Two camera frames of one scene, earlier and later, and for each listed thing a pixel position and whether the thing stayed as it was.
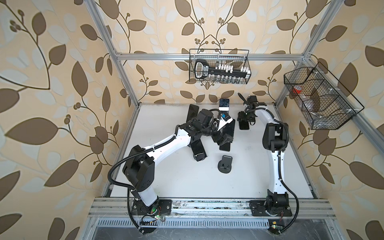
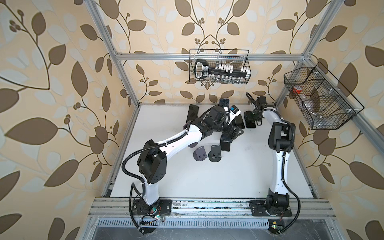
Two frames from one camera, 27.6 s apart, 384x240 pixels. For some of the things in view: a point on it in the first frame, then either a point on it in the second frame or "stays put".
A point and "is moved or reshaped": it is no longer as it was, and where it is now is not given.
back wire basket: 219,66 stays put
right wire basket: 326,104 stays put
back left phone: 192,113 stays put
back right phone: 224,104 stays put
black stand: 224,165 to 214,155
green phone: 198,150 is moved or reshaped
